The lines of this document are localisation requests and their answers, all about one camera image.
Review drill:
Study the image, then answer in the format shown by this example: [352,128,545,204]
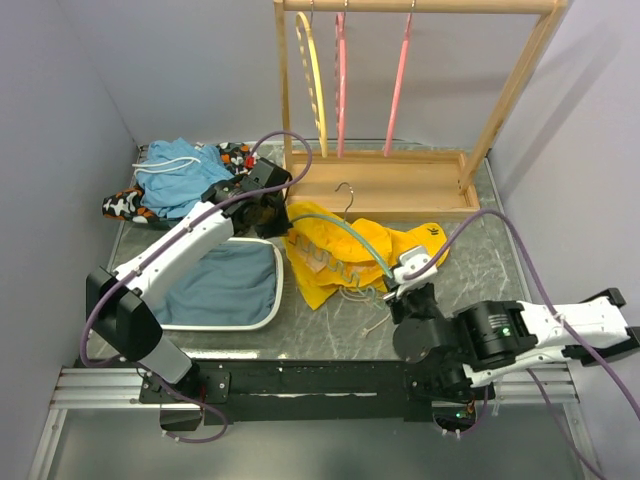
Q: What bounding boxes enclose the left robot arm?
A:
[80,159,297,402]

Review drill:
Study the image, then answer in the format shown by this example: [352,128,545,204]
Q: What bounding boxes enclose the pink hanger right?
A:
[383,14,413,157]

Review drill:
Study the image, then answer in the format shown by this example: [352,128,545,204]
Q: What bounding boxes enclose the aluminium rail frame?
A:
[27,364,601,479]

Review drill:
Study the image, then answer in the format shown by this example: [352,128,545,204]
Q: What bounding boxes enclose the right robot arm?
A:
[383,283,639,403]

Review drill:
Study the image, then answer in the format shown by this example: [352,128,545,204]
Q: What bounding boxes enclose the pink hanger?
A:
[335,13,347,158]
[383,14,413,157]

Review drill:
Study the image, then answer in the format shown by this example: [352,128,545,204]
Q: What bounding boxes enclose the white laundry basket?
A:
[149,236,285,333]

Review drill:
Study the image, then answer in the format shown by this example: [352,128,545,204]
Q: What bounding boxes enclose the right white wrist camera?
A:
[392,245,438,289]

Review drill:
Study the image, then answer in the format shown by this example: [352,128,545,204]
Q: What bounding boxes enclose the blue cloth in basket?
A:
[149,241,277,326]

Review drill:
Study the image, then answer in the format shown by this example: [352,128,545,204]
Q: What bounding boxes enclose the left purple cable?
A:
[78,130,314,445]

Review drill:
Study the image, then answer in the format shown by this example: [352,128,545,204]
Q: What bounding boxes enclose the patterned black orange shorts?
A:
[102,142,251,224]

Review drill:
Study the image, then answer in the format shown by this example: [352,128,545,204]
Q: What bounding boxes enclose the pink hanger left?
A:
[335,13,347,158]

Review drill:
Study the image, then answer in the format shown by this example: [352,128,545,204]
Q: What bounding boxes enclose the light blue shorts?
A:
[133,138,234,219]

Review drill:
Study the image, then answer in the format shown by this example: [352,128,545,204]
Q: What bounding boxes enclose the wooden hanger rack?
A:
[274,1,568,221]

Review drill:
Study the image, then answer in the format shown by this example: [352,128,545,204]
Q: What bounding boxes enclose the yellow hanger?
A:
[295,12,329,158]

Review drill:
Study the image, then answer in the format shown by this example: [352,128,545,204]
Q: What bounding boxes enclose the green hanger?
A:
[287,181,396,311]

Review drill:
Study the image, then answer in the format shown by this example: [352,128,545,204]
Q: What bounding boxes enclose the yellow shorts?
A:
[282,200,450,312]

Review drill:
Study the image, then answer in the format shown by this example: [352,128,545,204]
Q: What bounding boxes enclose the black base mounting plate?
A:
[139,357,496,433]

